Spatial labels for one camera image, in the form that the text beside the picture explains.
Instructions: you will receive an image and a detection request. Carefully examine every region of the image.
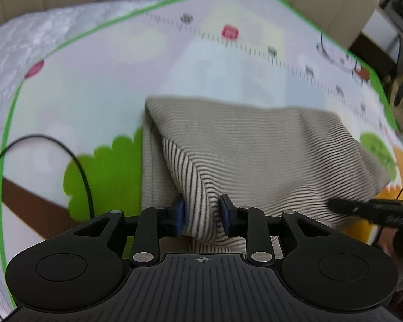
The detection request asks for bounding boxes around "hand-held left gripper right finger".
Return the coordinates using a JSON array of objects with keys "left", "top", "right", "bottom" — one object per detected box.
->
[{"left": 220, "top": 195, "right": 327, "bottom": 268}]

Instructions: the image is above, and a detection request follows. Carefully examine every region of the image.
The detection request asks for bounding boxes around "beige striped garment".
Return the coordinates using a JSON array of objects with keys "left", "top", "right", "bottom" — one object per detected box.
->
[{"left": 141, "top": 95, "right": 392, "bottom": 254}]

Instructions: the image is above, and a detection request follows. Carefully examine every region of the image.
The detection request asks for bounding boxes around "person's right hand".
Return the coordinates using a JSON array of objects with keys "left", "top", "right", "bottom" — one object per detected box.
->
[{"left": 376, "top": 227, "right": 397, "bottom": 257}]

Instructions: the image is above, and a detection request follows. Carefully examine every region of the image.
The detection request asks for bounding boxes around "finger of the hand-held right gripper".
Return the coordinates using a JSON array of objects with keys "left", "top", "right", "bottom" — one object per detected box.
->
[{"left": 327, "top": 198, "right": 373, "bottom": 222}]

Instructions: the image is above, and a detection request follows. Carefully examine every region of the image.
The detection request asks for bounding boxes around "wooden furniture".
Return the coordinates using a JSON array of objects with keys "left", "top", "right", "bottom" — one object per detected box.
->
[{"left": 349, "top": 0, "right": 403, "bottom": 84}]

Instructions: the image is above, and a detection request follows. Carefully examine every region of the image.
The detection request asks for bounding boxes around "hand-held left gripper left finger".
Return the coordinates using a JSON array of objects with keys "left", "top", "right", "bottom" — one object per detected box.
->
[{"left": 73, "top": 196, "right": 186, "bottom": 266}]

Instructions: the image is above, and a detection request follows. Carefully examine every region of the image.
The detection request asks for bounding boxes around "black cable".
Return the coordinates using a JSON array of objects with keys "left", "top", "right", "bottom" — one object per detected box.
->
[{"left": 0, "top": 135, "right": 95, "bottom": 322}]

